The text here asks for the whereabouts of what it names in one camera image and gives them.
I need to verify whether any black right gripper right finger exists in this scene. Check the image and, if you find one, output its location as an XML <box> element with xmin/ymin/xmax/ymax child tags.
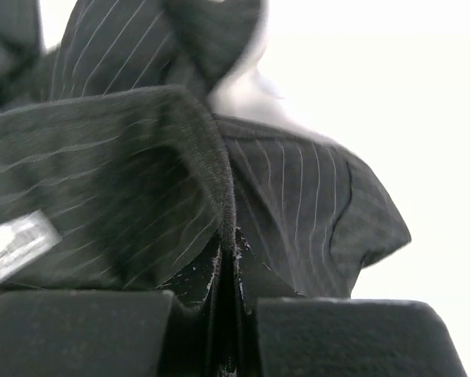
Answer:
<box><xmin>234</xmin><ymin>231</ymin><xmax>466</xmax><ymax>377</ymax></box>

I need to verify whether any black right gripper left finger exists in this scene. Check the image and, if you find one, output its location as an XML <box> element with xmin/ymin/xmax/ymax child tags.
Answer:
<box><xmin>0</xmin><ymin>239</ymin><xmax>222</xmax><ymax>377</ymax></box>

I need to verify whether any black pinstriped shirt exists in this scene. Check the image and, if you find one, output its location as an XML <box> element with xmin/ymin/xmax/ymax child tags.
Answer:
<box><xmin>0</xmin><ymin>1</ymin><xmax>411</xmax><ymax>298</ymax></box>

